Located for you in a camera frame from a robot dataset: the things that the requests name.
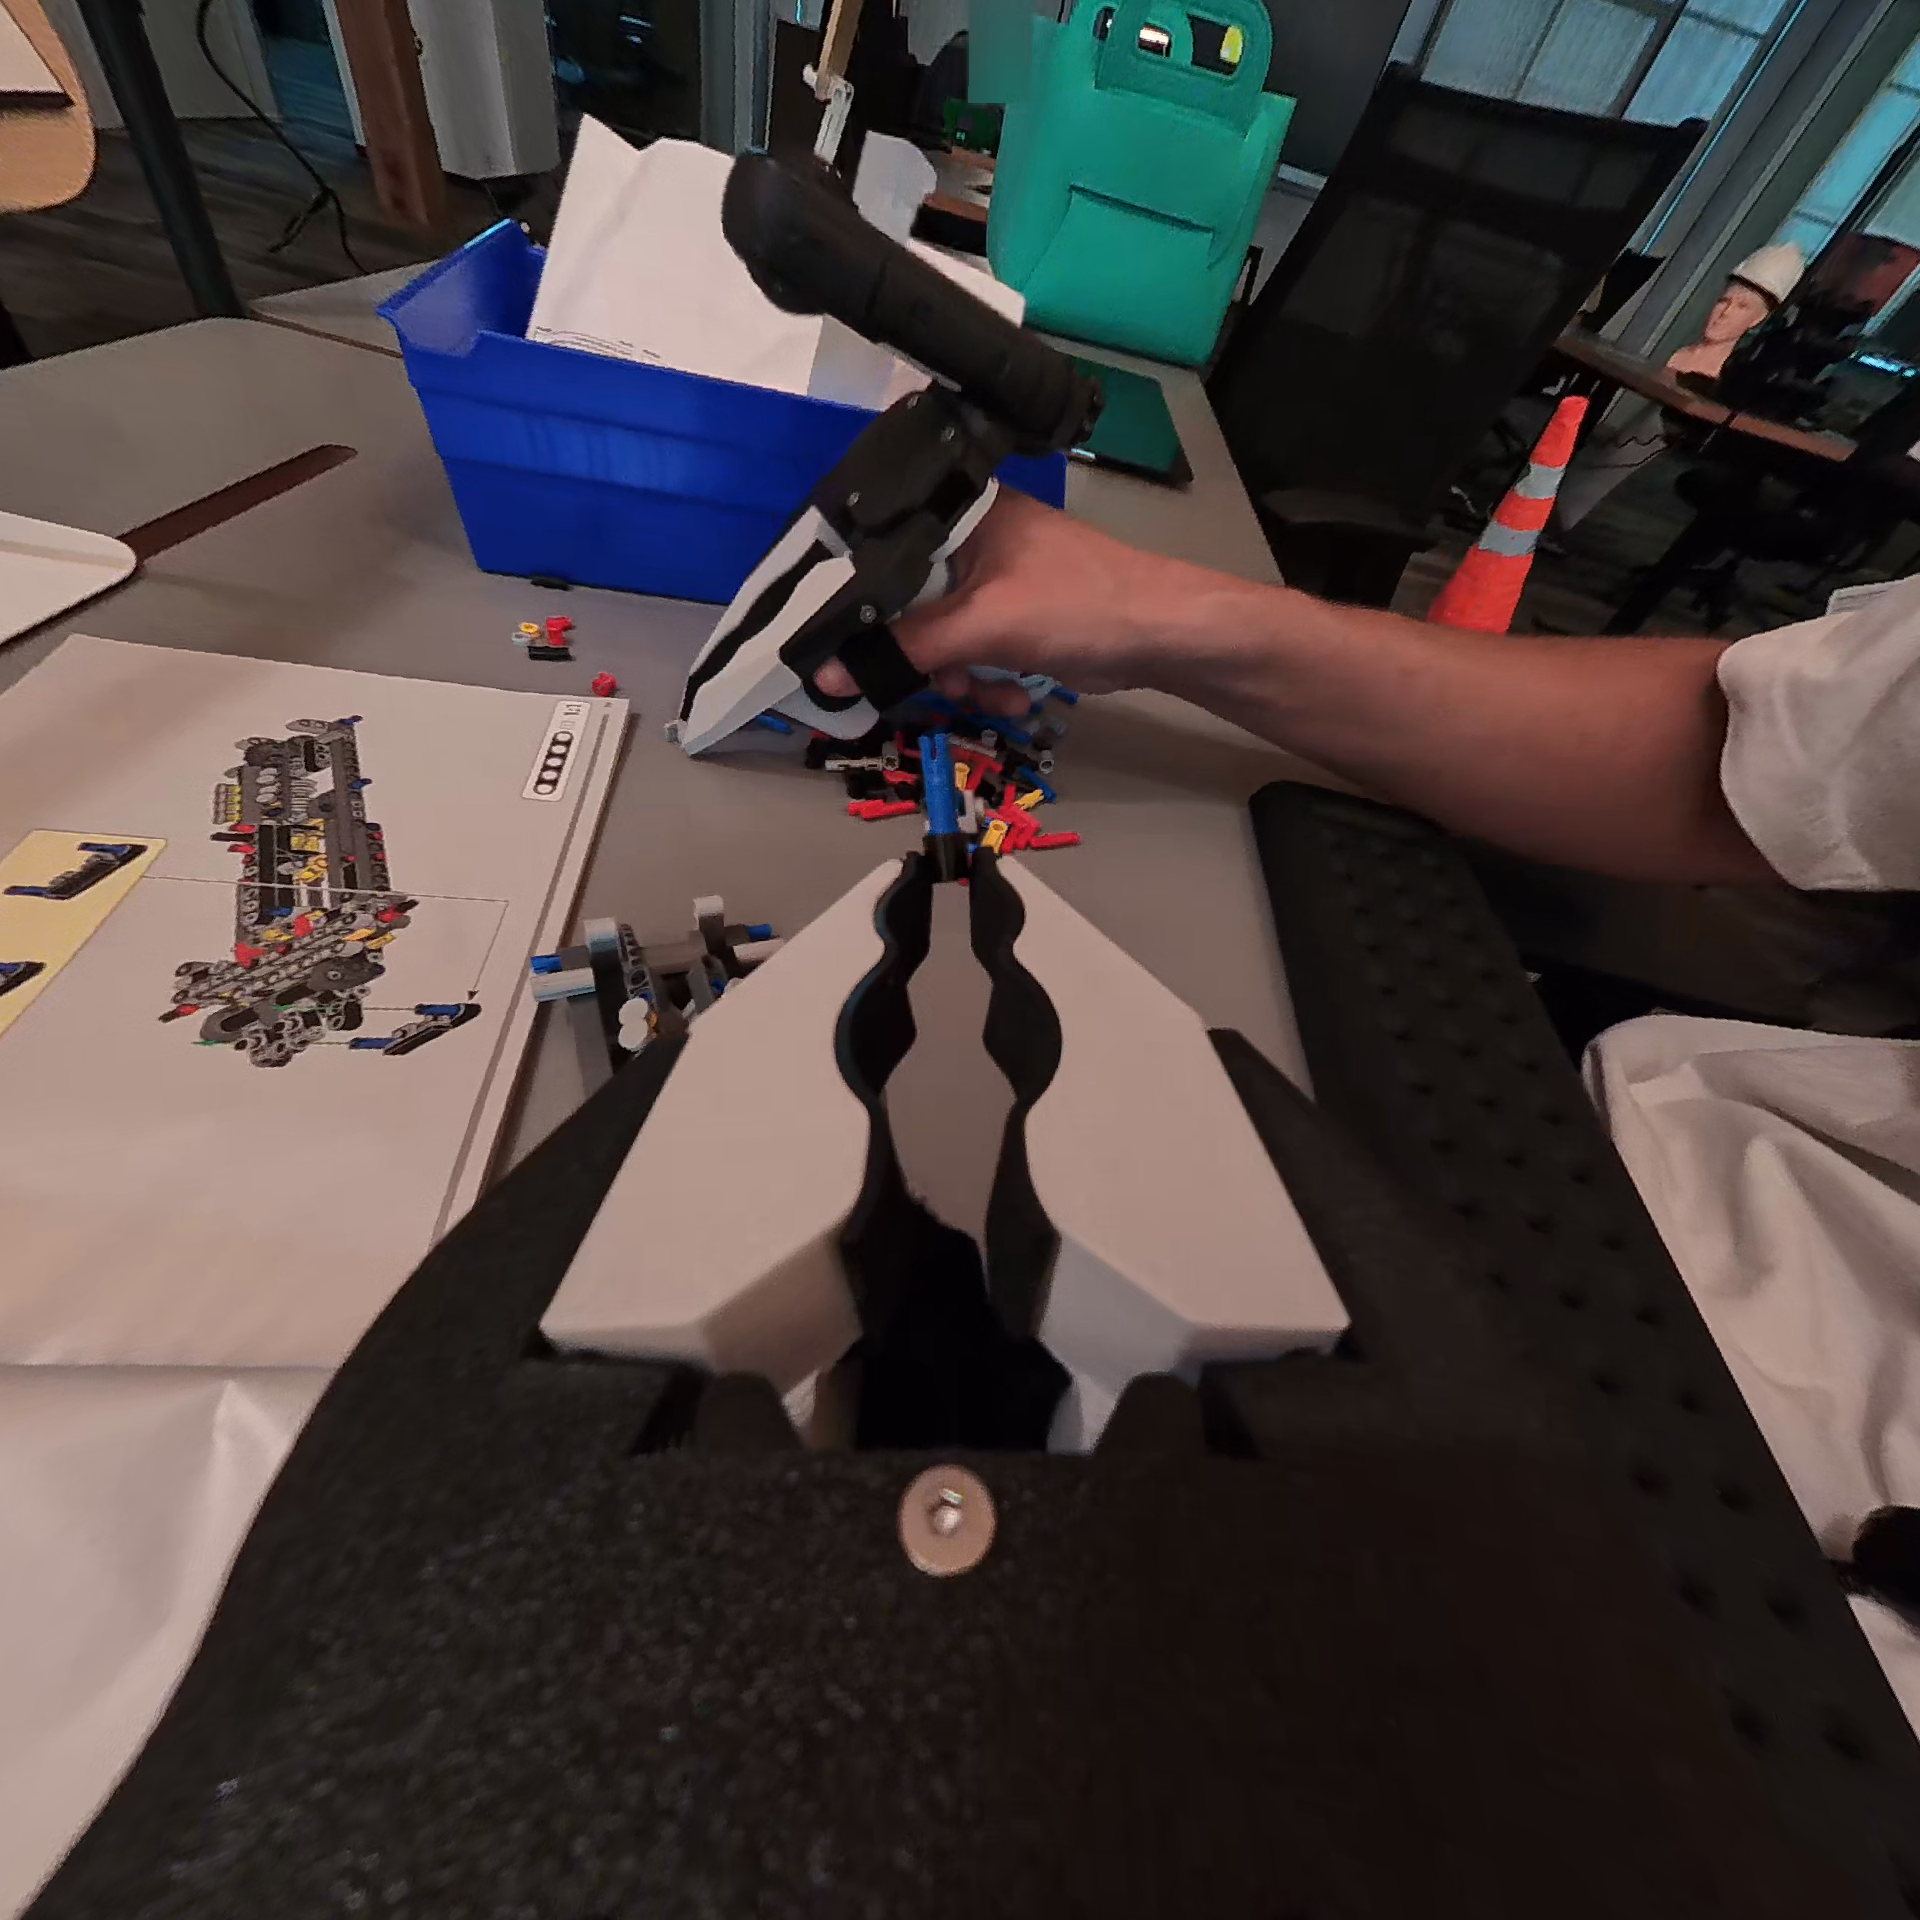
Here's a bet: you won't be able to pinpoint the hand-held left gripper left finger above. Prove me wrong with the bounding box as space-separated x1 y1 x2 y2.
539 858 935 1422

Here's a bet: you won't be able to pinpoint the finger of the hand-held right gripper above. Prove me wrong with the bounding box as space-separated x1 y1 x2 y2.
664 656 884 763
680 508 859 725

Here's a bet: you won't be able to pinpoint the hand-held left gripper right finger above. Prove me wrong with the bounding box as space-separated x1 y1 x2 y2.
973 859 1356 1454

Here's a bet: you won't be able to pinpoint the black lego beam blue pins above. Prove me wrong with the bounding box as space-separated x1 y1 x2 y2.
906 731 1003 890

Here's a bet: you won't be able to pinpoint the grey lego chassis assembly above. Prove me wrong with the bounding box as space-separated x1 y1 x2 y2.
529 893 786 1098

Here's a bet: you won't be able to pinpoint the person's right forearm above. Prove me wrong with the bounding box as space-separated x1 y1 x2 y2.
1200 577 1790 890

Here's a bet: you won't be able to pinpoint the pile of lego pins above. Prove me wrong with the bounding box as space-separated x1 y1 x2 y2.
802 668 1086 856

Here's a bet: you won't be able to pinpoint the lego instruction booklet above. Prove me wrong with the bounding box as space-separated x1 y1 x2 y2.
0 633 633 1906

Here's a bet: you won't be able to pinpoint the person's right hand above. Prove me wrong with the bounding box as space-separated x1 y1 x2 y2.
814 494 1250 742

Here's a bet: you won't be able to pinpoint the blue plastic bin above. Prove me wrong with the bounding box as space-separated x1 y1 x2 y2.
377 222 1071 605

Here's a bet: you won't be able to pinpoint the curved black and wood stand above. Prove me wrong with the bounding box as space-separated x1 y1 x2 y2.
802 0 876 167

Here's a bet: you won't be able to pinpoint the crumpled white paper bags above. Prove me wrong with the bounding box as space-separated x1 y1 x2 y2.
525 118 1030 413

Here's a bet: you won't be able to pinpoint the teal felt bag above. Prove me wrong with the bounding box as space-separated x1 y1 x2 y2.
982 0 1299 370

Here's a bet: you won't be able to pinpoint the dark green mat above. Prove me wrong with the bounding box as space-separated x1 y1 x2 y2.
1052 336 1197 487

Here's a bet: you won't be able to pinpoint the white cabinet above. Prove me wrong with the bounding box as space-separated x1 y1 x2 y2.
405 0 562 182

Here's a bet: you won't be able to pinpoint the black mesh office chair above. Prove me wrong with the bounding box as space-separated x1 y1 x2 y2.
1209 68 1713 605

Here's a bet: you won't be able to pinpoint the orange traffic cone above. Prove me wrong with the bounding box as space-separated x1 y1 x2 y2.
1426 393 1594 636

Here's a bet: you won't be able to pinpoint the black stand pole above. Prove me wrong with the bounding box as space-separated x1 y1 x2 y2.
76 0 244 319

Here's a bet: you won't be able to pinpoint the mannequin head white helmet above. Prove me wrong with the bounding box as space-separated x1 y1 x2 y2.
1666 240 1811 376

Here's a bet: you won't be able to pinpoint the black cable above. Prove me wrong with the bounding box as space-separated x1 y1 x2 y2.
194 0 363 258

